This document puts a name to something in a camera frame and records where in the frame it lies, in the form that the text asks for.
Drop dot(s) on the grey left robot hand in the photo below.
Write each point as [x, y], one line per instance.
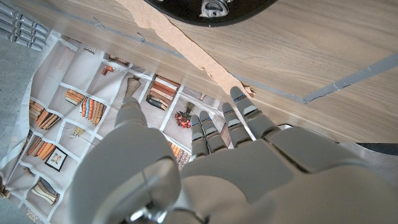
[248, 186]

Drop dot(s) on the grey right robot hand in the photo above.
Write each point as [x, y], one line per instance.
[21, 26]

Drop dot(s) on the black half-moon tambourine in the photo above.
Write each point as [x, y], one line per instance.
[186, 12]

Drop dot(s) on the printed bookshelf backdrop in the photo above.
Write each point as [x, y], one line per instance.
[77, 77]

